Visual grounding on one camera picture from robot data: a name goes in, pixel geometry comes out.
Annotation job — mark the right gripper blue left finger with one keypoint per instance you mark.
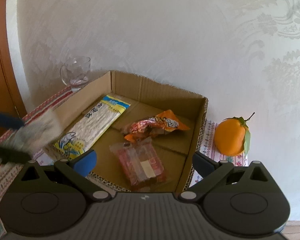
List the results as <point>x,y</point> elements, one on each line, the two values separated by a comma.
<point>84,163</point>

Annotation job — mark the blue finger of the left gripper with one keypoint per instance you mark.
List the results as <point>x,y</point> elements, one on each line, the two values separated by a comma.
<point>10,122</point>

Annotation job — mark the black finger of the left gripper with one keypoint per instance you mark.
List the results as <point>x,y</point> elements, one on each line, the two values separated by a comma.
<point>14,154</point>

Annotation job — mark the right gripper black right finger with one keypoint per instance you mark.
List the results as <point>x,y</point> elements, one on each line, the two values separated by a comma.
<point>203,164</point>

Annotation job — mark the white grey printed snack bag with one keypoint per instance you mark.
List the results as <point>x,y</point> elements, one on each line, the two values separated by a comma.
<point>35,135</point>

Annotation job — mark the red clear snack packet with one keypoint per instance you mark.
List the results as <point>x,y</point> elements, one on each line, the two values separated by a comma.
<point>140,163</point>

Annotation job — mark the brown wooden door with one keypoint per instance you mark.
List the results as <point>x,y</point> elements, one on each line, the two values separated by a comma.
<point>10,98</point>

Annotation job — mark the patterned tablecloth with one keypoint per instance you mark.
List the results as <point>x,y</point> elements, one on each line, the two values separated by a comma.
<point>9,170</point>

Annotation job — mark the yellow noodle packet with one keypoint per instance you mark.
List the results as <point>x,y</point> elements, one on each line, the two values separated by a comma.
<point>82,136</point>

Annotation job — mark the orange fruit with leaf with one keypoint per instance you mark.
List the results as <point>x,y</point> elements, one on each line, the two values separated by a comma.
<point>232,136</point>

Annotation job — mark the orange crumpled snack wrapper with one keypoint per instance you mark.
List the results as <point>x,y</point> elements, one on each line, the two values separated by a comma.
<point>162,123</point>

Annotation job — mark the open cardboard box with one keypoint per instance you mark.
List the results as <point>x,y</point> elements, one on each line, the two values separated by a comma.
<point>147,98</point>

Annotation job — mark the clear glass cup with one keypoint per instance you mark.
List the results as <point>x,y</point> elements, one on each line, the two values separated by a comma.
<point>75,72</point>

